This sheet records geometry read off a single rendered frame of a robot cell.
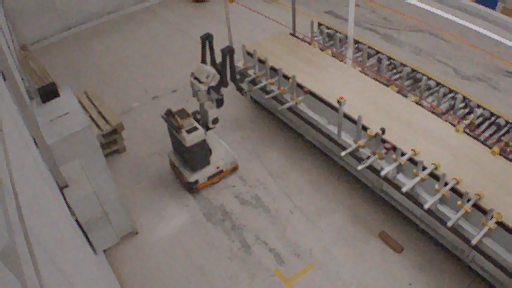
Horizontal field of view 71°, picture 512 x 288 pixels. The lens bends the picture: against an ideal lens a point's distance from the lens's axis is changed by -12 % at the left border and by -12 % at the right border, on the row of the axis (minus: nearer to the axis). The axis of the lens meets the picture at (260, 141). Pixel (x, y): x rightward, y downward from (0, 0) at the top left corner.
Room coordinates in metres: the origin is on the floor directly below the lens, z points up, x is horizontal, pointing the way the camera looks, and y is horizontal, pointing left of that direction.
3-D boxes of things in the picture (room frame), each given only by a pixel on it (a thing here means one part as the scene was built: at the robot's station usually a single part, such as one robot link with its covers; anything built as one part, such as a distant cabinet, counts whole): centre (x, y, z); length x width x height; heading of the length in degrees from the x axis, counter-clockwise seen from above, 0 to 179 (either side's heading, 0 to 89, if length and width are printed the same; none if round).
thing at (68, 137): (2.99, 1.87, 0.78); 0.90 x 0.45 x 1.55; 32
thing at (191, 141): (3.62, 0.80, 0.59); 0.55 x 0.34 x 0.83; 32
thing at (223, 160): (3.66, 0.72, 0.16); 0.67 x 0.64 x 0.25; 122
